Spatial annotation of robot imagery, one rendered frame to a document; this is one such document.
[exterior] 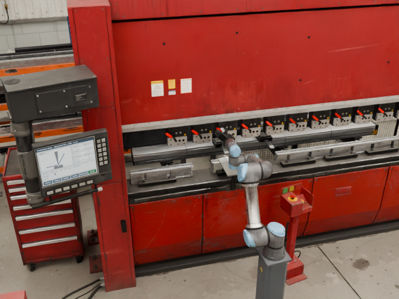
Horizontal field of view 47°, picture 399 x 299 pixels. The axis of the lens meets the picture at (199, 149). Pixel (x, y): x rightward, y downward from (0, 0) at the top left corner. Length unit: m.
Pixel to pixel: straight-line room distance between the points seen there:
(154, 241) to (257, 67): 1.63
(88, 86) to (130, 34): 0.58
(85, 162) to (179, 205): 1.06
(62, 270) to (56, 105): 1.94
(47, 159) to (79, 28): 0.80
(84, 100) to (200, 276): 1.98
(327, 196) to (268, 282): 1.26
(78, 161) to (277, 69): 1.61
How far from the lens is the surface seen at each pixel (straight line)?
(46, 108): 2.78
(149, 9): 3.15
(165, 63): 3.28
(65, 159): 2.91
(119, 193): 3.44
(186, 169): 3.71
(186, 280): 4.08
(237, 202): 3.87
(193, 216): 3.83
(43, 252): 4.22
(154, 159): 3.92
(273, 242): 3.06
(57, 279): 4.26
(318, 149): 4.06
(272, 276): 3.21
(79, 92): 2.79
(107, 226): 3.61
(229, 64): 3.41
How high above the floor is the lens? 2.88
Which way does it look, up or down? 29 degrees down
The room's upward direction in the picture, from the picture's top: straight up
